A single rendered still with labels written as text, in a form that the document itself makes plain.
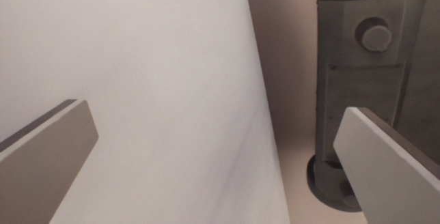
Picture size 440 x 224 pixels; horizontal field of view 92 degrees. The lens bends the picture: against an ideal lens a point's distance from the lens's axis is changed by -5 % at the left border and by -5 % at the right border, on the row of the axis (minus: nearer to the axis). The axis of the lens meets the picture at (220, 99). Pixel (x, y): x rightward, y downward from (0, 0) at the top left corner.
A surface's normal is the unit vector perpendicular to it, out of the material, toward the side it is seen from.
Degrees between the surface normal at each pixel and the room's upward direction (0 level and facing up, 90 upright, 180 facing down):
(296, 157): 0
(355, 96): 0
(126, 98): 90
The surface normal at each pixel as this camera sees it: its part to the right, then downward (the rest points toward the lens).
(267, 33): -0.34, 0.50
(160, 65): 0.91, -0.06
